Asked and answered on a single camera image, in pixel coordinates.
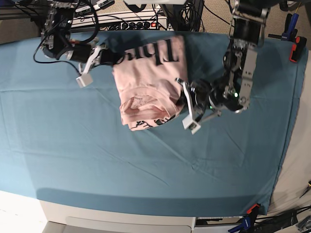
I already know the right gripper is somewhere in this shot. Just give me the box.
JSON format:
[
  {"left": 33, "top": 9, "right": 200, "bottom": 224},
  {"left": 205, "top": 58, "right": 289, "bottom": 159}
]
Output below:
[{"left": 65, "top": 42, "right": 121, "bottom": 67}]

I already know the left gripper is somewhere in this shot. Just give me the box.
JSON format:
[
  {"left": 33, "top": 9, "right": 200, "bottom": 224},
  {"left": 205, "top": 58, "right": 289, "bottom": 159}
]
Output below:
[{"left": 176, "top": 79, "right": 224, "bottom": 119}]

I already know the pink T-shirt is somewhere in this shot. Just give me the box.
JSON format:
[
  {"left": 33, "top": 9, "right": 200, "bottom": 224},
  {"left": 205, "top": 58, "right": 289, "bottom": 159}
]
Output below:
[{"left": 112, "top": 35, "right": 188, "bottom": 131}]

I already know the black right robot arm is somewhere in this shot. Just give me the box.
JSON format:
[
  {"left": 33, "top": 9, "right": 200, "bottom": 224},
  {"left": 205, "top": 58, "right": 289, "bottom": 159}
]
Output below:
[{"left": 33, "top": 0, "right": 125, "bottom": 67}]

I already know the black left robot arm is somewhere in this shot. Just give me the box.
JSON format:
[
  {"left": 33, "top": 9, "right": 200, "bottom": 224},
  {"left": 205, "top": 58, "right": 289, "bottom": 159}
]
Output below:
[{"left": 176, "top": 0, "right": 270, "bottom": 122}]

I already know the white power strip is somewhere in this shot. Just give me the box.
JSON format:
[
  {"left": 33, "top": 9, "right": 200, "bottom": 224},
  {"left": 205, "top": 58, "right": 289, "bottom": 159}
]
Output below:
[{"left": 72, "top": 12, "right": 171, "bottom": 32}]

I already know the teal table cloth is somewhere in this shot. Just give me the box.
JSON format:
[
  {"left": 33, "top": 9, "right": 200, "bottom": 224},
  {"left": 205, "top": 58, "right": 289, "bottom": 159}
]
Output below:
[{"left": 0, "top": 38, "right": 309, "bottom": 217}]

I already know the blue black clamp top right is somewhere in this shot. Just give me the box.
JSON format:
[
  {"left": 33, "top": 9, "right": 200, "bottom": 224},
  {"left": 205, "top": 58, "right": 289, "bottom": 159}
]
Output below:
[{"left": 268, "top": 13, "right": 299, "bottom": 42}]

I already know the blue black clamp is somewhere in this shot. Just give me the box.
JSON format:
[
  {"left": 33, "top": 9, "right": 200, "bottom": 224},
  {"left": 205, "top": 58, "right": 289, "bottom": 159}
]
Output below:
[
  {"left": 228, "top": 215, "right": 257, "bottom": 233},
  {"left": 268, "top": 13, "right": 299, "bottom": 42}
]

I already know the orange black clamp top right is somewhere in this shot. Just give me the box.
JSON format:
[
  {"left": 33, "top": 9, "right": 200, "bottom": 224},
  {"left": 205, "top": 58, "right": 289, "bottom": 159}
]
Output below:
[{"left": 289, "top": 36, "right": 307, "bottom": 63}]

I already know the orange black clamp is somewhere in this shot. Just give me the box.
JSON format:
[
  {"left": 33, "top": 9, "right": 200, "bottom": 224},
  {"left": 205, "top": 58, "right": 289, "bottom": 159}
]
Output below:
[
  {"left": 246, "top": 203, "right": 261, "bottom": 215},
  {"left": 289, "top": 36, "right": 307, "bottom": 63}
]

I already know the orange black clamp bottom right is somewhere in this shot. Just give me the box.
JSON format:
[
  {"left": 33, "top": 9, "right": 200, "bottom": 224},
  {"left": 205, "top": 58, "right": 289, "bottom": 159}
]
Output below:
[{"left": 246, "top": 203, "right": 261, "bottom": 215}]

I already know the blue black clamp bottom right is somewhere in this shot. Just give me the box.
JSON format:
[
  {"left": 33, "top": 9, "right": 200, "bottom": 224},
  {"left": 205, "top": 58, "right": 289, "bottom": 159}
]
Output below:
[{"left": 228, "top": 215, "right": 257, "bottom": 233}]

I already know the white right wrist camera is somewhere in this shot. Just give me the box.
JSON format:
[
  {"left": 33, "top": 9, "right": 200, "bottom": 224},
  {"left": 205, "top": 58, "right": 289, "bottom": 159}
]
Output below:
[{"left": 76, "top": 73, "right": 93, "bottom": 88}]

